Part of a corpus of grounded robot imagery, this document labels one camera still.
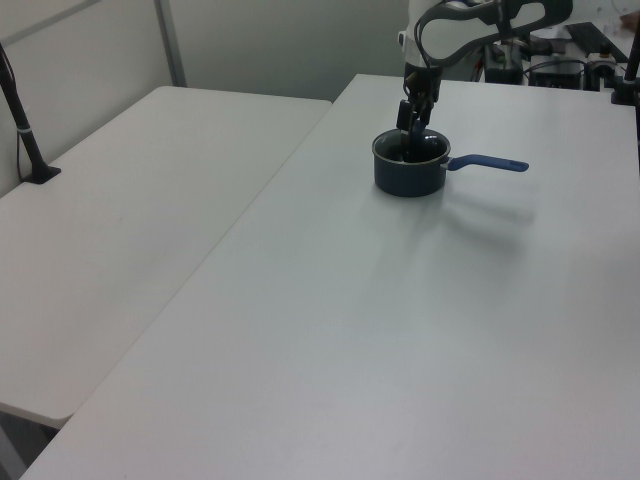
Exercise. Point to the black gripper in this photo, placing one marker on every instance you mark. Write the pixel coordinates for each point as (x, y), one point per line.
(422, 85)

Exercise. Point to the glass lid with blue knob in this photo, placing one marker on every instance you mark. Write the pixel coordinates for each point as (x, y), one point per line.
(436, 145)

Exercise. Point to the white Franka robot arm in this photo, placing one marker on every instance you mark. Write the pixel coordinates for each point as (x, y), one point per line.
(450, 35)

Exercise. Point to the black electronics box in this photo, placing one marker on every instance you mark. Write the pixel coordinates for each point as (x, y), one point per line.
(557, 77)

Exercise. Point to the black keyboard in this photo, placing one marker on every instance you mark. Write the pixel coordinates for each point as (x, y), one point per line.
(592, 40)

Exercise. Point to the black camera pole with clamp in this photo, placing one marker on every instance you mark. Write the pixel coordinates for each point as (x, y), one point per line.
(622, 92)

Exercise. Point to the grey metal partition post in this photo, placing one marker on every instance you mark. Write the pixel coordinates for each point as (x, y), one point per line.
(172, 45)

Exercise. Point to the black camera pole with zip tie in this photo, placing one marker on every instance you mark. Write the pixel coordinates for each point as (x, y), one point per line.
(30, 145)

